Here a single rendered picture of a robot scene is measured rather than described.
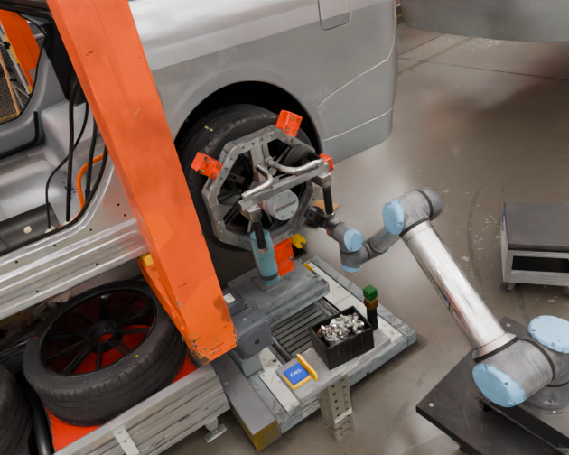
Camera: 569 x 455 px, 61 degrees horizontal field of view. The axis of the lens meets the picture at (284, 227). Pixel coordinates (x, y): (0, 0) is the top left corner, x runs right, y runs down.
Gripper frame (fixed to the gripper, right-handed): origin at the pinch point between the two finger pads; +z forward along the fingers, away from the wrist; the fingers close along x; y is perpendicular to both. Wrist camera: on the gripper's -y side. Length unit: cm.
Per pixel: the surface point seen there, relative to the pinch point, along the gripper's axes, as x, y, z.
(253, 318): -51, -18, -24
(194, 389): -81, -39, -36
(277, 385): -75, 4, -36
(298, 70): 53, -36, 7
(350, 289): -29, 50, -9
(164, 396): -86, -51, -36
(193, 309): -43, -64, -44
